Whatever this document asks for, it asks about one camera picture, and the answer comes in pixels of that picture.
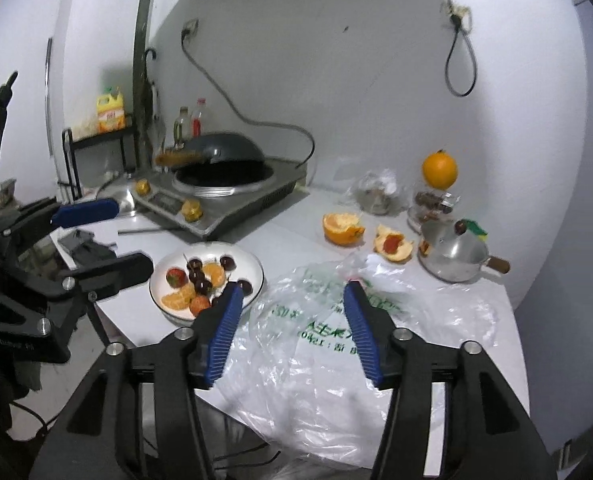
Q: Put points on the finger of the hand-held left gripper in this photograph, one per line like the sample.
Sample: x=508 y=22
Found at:
x=86 y=211
x=121 y=270

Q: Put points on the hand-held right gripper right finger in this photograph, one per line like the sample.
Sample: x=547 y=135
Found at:
x=364 y=330

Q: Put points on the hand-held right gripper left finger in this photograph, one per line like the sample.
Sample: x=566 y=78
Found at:
x=224 y=330

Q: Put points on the peeled orange segment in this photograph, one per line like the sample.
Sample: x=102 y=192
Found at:
x=215 y=274
x=179 y=299

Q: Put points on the white plate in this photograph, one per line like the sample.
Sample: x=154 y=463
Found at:
x=244 y=267

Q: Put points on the large clear printed plastic bag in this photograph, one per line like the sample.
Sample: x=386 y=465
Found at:
x=316 y=385

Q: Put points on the black smartphone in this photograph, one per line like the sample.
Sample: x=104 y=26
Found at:
x=74 y=241

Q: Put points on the steel pot lid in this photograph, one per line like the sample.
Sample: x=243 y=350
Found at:
x=121 y=195

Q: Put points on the thin black stick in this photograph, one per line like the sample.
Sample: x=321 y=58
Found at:
x=136 y=230

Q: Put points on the black metal rack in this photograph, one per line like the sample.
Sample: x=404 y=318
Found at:
x=101 y=137

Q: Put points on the orange peel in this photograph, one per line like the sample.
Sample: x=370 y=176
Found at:
x=401 y=256

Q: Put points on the small steel container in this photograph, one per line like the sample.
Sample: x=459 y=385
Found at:
x=4 y=195

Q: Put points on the yellow detergent bottle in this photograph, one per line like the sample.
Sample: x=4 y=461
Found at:
x=110 y=115

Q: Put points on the half peeled orange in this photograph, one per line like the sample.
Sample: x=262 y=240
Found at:
x=341 y=230

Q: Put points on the steel saucepan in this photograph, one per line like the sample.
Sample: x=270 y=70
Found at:
x=451 y=257

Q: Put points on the grey vertical bar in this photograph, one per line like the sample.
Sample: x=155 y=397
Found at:
x=50 y=100

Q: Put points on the cooking oil bottle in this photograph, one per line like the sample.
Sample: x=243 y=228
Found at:
x=181 y=127

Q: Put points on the black umbrella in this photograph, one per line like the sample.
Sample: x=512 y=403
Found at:
x=152 y=100

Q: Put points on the steel induction cooker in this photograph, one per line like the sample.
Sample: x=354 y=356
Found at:
x=256 y=195

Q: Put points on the red cap bottle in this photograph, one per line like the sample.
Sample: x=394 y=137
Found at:
x=199 y=120

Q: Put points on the yellow green sponge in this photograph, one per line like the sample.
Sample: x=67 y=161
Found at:
x=477 y=232

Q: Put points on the small crumpled clear plastic bag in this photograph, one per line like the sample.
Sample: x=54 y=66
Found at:
x=381 y=177

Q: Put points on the grey vertical pipe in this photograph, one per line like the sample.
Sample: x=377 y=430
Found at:
x=141 y=60

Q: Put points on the whole orange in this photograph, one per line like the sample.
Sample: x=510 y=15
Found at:
x=440 y=170

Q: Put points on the grey door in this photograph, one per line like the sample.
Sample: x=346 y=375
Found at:
x=566 y=310

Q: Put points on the white wall socket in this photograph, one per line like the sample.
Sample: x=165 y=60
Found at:
x=466 y=12
x=192 y=24

